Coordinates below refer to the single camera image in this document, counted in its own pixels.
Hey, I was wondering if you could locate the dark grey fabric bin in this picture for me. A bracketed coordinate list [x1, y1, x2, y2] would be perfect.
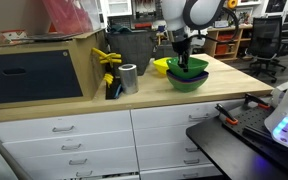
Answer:
[106, 30, 157, 76]

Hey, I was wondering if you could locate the metal drawer handle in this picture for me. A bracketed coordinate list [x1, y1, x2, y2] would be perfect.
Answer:
[182, 172, 199, 179]
[187, 113, 210, 122]
[185, 147, 202, 154]
[68, 158, 89, 166]
[75, 170, 94, 178]
[52, 125, 76, 134]
[61, 143, 83, 152]
[183, 158, 201, 166]

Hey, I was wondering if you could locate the white wall cabinet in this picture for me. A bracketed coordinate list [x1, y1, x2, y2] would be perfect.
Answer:
[103, 0, 134, 18]

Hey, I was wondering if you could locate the black orange clamp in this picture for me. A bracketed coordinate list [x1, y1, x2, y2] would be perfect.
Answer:
[214, 103, 239, 126]
[243, 93, 272, 111]

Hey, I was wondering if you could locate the small printed paper box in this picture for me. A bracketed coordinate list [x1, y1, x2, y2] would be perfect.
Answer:
[0, 29, 29, 45]

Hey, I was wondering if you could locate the white drawer cabinet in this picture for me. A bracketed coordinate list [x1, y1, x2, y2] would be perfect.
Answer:
[0, 98, 248, 180]

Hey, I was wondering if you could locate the dark flat board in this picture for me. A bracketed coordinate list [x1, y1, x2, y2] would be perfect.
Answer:
[12, 32, 84, 43]

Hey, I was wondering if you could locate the yellow tape roll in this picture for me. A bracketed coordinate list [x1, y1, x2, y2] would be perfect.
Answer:
[226, 0, 239, 10]

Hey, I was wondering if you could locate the wooden shelf unit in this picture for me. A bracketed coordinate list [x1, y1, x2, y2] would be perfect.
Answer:
[156, 23, 255, 64]

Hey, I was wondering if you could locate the silver metal cup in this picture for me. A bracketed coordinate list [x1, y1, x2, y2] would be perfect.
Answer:
[117, 63, 140, 96]

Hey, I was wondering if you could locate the black tool holder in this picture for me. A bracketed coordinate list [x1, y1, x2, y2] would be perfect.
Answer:
[104, 61, 123, 101]

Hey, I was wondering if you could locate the red translucent storage container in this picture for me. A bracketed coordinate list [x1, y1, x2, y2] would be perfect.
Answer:
[41, 0, 102, 36]

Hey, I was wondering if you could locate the large box with dark panel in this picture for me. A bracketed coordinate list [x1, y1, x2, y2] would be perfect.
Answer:
[0, 28, 108, 112]

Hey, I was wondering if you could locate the black side table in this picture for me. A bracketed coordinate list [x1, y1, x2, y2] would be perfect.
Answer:
[185, 99, 288, 180]

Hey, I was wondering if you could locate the black pegboard plate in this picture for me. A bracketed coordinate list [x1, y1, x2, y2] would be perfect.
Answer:
[221, 105, 285, 143]

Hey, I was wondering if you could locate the yellow clamp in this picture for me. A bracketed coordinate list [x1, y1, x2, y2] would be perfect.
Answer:
[91, 47, 123, 68]
[102, 73, 115, 89]

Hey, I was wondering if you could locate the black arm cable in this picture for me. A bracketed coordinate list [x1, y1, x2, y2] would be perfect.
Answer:
[189, 6, 241, 45]

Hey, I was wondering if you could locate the green plastic bowl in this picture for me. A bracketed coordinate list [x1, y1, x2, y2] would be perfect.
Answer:
[167, 73, 209, 93]
[166, 56, 210, 80]

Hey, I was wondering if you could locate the yellow plastic bowl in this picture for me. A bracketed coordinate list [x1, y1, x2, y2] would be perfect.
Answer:
[152, 57, 174, 75]

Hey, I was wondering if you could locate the orange storage bin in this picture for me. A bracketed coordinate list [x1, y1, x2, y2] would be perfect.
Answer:
[215, 43, 237, 54]

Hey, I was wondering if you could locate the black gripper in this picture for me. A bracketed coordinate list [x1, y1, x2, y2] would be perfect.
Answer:
[171, 32, 193, 73]

